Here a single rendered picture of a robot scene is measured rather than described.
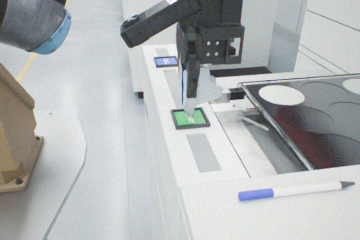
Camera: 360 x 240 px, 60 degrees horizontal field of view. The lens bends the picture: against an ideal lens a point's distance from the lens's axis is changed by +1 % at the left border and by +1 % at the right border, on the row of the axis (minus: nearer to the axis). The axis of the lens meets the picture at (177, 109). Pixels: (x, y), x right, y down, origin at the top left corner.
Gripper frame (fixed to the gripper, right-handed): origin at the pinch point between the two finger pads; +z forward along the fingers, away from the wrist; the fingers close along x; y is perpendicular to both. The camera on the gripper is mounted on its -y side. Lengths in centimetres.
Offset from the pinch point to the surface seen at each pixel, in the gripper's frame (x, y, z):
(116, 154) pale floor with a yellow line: 120, -19, 98
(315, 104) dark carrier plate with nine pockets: 11.0, 31.2, 8.1
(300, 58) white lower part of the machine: 63, 59, 18
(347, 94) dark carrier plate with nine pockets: 14.4, 41.3, 8.2
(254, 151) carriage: -0.2, 12.9, 10.1
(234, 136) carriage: 4.9, 11.0, 10.1
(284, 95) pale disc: 16.3, 26.7, 8.1
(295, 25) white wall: 320, 207, 79
